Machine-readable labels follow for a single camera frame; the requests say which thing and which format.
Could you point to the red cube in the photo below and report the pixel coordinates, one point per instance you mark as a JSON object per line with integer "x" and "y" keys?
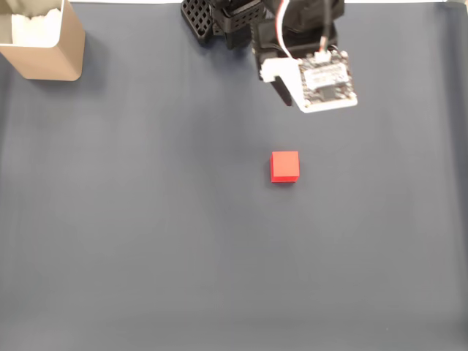
{"x": 285, "y": 166}

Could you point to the beige box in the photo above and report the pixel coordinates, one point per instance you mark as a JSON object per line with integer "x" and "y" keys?
{"x": 55, "y": 62}

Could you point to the grey-blue table mat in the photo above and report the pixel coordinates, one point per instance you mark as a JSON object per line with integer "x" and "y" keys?
{"x": 146, "y": 219}

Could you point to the white crumpled paper padding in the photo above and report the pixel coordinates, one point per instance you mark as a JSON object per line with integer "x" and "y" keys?
{"x": 34, "y": 31}

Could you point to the camera board on white mount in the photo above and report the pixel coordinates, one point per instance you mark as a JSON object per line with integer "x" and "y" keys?
{"x": 325, "y": 82}

